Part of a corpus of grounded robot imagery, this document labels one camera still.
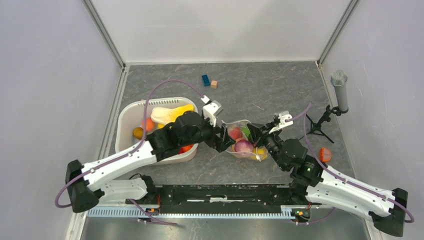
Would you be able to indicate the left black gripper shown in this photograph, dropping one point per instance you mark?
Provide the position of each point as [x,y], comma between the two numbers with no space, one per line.
[221,143]

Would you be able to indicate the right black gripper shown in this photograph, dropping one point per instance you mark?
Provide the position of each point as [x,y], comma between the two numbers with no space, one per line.
[259,134]

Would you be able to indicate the green toy vegetable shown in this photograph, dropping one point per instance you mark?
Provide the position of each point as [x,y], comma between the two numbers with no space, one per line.
[246,132]

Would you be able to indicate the yellow toy lemon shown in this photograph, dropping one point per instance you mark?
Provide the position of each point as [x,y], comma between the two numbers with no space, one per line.
[259,154]

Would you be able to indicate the pink toy peach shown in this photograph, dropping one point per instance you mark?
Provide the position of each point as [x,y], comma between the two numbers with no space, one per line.
[236,133]

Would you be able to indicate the clear polka dot zip bag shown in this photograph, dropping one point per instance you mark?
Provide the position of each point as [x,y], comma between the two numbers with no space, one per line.
[238,123]

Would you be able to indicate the purple toy onion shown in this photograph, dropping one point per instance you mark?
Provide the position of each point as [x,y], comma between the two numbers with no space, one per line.
[243,148]

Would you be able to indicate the yellow toy cabbage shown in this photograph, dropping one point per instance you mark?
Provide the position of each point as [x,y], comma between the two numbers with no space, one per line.
[164,115]

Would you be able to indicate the white plastic basket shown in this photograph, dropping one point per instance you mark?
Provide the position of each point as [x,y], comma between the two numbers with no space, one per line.
[131,117]

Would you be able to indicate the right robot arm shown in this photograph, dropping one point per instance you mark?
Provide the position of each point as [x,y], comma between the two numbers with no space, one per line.
[319,183]

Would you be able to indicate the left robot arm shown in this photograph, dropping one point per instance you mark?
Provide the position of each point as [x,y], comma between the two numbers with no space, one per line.
[86,183]

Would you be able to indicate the orange toy tomato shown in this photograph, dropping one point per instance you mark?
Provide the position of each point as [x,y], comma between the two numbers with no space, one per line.
[186,148]

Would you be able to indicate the wooden cube centre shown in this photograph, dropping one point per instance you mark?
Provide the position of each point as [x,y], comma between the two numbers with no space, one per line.
[214,84]

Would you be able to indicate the blue lego brick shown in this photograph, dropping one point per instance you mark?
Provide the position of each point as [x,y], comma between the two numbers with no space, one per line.
[205,80]

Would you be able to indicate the orange round toy slice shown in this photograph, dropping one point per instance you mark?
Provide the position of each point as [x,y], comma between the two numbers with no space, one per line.
[325,155]

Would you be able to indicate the small orange toy fruit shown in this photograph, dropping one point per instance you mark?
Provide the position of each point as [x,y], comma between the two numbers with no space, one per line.
[138,133]

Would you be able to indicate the grey microphone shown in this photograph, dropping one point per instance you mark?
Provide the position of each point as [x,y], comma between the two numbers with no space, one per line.
[338,80]

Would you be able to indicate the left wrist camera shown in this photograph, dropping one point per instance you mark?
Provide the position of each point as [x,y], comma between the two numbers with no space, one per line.
[210,111]

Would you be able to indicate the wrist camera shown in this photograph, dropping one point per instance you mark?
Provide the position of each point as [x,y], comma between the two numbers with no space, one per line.
[210,111]
[281,120]

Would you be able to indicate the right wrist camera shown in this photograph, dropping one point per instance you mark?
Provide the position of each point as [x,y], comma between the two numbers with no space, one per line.
[281,120]

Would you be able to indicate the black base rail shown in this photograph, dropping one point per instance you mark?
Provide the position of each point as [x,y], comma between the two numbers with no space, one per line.
[224,198]

